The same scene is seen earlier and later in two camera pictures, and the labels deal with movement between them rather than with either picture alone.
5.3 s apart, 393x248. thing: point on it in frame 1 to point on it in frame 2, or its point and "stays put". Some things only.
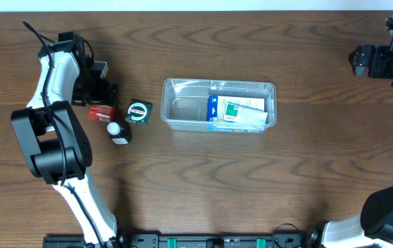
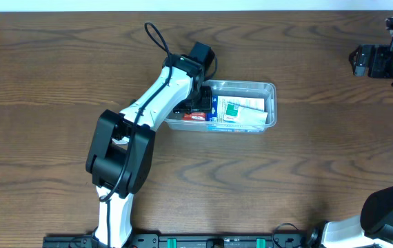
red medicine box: x=102 y=112 to x=194 y=116
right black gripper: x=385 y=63 stays put
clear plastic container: x=218 y=105 stays put
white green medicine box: x=236 y=113 stays put
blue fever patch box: x=216 y=110 stays put
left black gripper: x=107 y=90 to x=209 y=102
